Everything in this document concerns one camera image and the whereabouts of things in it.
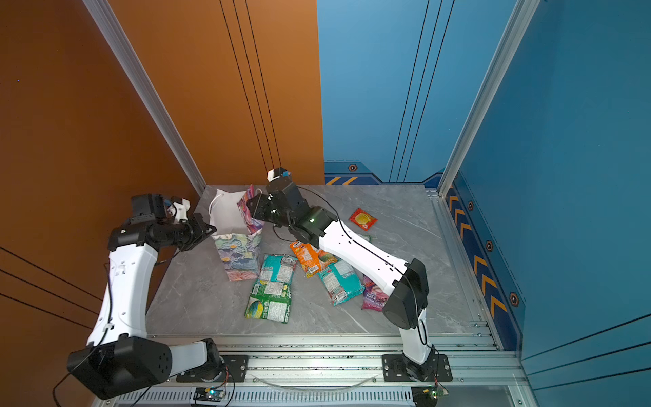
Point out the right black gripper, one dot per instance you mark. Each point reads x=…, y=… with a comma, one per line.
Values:
x=260, y=203

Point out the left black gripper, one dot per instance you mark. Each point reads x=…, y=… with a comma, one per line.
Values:
x=200, y=226

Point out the purple Fox's bag front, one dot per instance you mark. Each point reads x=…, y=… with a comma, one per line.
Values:
x=251, y=223

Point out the purple fox's bag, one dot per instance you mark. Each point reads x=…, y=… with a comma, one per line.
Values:
x=373, y=297
x=251, y=223

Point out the floral paper gift bag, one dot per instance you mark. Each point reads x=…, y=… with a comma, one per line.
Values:
x=238, y=235

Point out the teal snack bag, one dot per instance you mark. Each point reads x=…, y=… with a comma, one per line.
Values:
x=278, y=268
x=341, y=281

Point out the green lime candy bag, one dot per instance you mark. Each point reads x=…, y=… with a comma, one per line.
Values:
x=269, y=301

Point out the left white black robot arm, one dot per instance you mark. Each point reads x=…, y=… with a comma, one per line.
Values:
x=119, y=356

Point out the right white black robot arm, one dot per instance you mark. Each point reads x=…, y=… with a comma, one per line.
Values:
x=405, y=282

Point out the orange snack bag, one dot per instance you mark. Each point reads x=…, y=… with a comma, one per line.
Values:
x=312, y=260

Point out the purple Fox's bag right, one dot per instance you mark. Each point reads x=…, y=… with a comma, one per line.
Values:
x=373, y=297

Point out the small red snack packet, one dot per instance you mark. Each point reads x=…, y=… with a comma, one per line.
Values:
x=363, y=219

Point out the left circuit board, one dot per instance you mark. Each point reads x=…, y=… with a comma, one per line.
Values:
x=211, y=396

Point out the circuit board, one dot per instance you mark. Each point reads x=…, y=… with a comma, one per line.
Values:
x=211, y=396
x=427, y=396

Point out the right circuit board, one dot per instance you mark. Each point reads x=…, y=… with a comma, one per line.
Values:
x=427, y=396

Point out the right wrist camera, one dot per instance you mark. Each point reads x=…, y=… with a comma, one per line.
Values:
x=279, y=179

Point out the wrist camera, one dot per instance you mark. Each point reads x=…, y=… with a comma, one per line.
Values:
x=279, y=179
x=153, y=206

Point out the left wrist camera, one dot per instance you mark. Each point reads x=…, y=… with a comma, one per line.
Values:
x=153, y=206

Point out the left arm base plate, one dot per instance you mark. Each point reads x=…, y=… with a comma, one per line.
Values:
x=230, y=367

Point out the aluminium rail frame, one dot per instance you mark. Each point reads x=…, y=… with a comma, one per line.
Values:
x=346, y=370

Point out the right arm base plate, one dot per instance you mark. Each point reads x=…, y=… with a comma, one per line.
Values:
x=397, y=368

